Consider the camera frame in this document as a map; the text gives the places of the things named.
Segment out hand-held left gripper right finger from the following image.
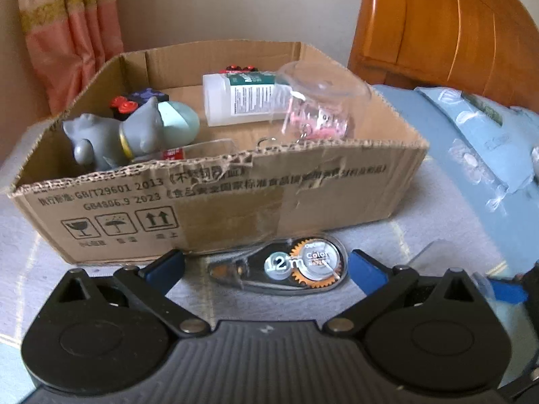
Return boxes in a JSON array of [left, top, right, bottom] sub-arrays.
[[322, 249, 481, 339]]

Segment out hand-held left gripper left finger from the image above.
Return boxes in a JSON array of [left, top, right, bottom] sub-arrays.
[[57, 248, 211, 339]]

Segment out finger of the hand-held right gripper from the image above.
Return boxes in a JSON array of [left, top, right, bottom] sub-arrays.
[[500, 366, 539, 404], [484, 261, 539, 304]]

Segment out correction tape dispenser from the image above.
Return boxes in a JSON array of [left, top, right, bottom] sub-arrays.
[[208, 236, 350, 295]]

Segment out cardboard box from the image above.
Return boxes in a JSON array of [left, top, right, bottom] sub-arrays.
[[8, 41, 430, 264]]

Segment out capsule bottle with silver cap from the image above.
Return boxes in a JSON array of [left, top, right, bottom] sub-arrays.
[[162, 139, 236, 161]]

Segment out grey toy animal figure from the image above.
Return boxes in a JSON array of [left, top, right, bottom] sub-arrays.
[[62, 97, 165, 173]]

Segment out mint green egg-shaped case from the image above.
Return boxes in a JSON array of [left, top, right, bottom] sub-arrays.
[[158, 101, 200, 150]]

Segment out pink keychain figure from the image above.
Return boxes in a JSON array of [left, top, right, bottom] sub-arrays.
[[257, 93, 350, 150]]

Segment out red and black toy car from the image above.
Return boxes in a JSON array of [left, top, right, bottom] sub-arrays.
[[110, 96, 146, 121]]

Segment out light blue pillow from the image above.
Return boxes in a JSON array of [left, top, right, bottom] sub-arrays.
[[415, 86, 539, 203]]

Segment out dark purple toy block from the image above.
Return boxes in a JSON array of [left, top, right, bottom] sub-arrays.
[[128, 88, 167, 104]]

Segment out white plastic bottle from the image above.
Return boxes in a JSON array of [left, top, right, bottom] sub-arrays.
[[202, 71, 295, 127]]

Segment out pink curtain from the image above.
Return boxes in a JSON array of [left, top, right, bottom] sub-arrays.
[[17, 0, 125, 116]]

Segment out wooden headboard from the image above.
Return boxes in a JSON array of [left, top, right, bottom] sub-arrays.
[[347, 0, 539, 114]]

